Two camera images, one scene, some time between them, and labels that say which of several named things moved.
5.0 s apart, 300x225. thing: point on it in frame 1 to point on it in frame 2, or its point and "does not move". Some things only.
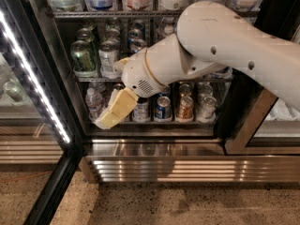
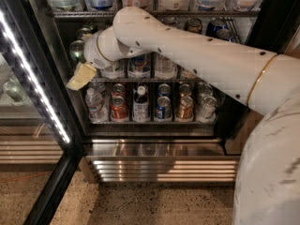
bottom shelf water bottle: [94, 103] does not move
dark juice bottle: [142, 111] does not move
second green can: [86, 34] does not move
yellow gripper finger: [121, 101] to [83, 75]
